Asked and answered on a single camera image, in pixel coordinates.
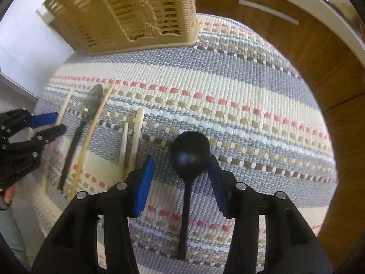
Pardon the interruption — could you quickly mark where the black plastic spoon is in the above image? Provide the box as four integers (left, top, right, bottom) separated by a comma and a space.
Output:
169, 131, 210, 260

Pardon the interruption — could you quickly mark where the person left hand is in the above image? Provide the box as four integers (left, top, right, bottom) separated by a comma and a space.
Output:
3, 184, 16, 205

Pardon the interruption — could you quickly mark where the striped woven table mat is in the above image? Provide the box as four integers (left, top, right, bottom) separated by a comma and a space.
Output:
27, 14, 337, 273

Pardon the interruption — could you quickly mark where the yellow plastic utensil basket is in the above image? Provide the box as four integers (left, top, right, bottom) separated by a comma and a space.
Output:
43, 0, 199, 55

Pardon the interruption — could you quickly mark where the silver right drawer handle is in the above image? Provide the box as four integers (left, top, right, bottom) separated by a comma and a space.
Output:
238, 0, 300, 25

